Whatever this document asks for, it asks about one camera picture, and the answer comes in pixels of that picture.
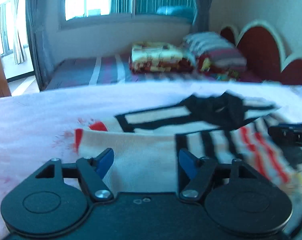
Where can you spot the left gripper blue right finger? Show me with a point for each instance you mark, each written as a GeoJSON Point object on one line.
{"type": "Point", "coordinates": [195, 176]}

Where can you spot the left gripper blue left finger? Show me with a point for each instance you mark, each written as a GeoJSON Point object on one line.
{"type": "Point", "coordinates": [91, 172]}

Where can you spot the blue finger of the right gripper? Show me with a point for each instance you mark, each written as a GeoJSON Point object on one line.
{"type": "Point", "coordinates": [286, 134]}

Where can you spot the striped black white red sweater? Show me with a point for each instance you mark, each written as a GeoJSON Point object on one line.
{"type": "Point", "coordinates": [146, 143]}

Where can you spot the pink floral bed sheet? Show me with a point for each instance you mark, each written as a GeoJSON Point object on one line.
{"type": "Point", "coordinates": [40, 194]}

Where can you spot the red white scalloped headboard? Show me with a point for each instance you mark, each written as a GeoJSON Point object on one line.
{"type": "Point", "coordinates": [264, 50]}

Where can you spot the striped purple grey bed sheet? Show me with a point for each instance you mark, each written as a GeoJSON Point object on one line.
{"type": "Point", "coordinates": [109, 71]}

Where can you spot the colourful red patterned cloth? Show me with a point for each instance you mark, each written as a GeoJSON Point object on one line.
{"type": "Point", "coordinates": [207, 68]}

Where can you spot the striped grey pink pillow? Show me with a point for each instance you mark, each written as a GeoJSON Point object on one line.
{"type": "Point", "coordinates": [222, 53]}

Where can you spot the folded cartoon print blanket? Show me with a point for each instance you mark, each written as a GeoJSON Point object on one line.
{"type": "Point", "coordinates": [160, 57]}

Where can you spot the white sheer hallway curtain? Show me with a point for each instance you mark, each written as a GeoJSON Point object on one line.
{"type": "Point", "coordinates": [18, 48]}

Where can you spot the light blue folded quilt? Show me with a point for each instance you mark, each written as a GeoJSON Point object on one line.
{"type": "Point", "coordinates": [180, 11]}

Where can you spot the aluminium framed window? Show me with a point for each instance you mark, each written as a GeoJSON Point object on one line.
{"type": "Point", "coordinates": [126, 2]}

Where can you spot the grey curtain right of window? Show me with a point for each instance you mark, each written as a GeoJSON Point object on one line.
{"type": "Point", "coordinates": [201, 18]}

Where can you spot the grey curtain of window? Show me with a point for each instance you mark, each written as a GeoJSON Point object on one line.
{"type": "Point", "coordinates": [39, 47]}
{"type": "Point", "coordinates": [201, 18]}

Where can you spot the grey curtain left of window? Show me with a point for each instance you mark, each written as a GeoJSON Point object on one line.
{"type": "Point", "coordinates": [39, 47]}

